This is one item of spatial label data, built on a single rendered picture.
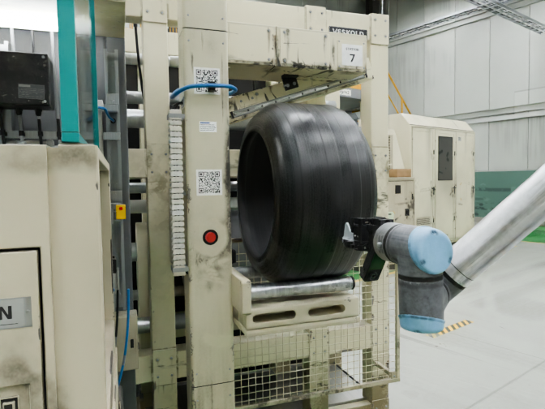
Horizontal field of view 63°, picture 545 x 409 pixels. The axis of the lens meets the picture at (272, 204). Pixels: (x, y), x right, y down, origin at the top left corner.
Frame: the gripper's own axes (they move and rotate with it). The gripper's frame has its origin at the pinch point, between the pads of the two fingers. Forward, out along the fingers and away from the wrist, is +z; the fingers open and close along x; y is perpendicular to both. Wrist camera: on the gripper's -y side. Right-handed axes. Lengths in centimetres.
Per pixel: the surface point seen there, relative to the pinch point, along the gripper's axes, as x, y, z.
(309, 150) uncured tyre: 10.2, 24.9, 1.1
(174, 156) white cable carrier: 44, 25, 20
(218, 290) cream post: 32.5, -14.9, 19.2
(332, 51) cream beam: -19, 66, 45
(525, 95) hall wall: -920, 223, 756
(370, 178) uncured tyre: -7.3, 17.1, -0.6
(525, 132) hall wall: -920, 129, 754
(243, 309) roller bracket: 28.0, -18.0, 7.9
